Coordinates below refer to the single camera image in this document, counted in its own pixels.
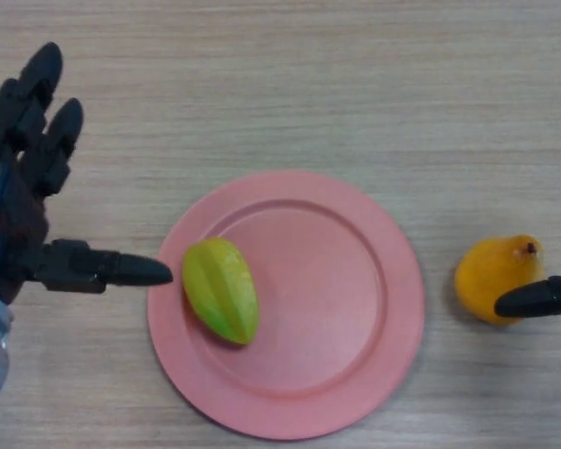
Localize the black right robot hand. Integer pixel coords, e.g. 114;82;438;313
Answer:
494;270;561;321

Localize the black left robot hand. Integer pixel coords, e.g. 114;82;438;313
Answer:
0;41;174;308

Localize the yellow green starfruit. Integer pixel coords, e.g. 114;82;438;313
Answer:
180;236;261;347

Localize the pink round plate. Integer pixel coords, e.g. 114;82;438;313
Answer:
146;169;425;442

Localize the orange yellow pear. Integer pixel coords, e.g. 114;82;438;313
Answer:
453;233;546;327

